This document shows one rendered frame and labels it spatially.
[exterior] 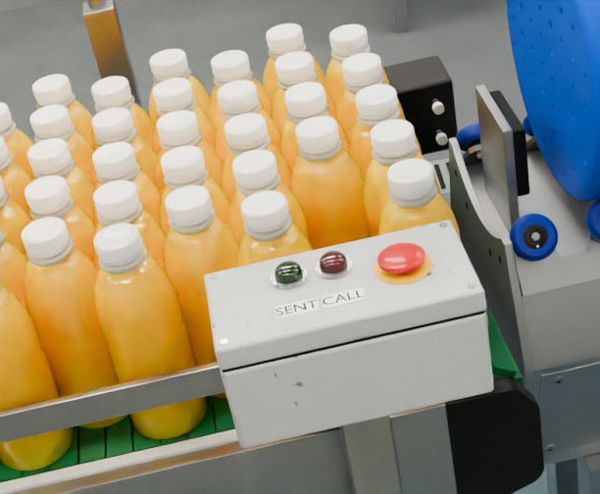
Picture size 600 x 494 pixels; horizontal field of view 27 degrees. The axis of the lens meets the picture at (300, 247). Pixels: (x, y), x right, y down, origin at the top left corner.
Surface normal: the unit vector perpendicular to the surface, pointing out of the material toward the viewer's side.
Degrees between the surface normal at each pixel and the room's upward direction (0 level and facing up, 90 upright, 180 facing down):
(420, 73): 0
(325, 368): 90
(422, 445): 90
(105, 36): 90
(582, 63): 90
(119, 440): 0
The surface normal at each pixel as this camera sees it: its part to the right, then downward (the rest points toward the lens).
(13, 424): 0.14, 0.54
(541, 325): 0.08, 0.24
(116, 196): -0.17, -0.81
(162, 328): 0.61, 0.37
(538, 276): 0.01, -0.07
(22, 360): 0.76, 0.25
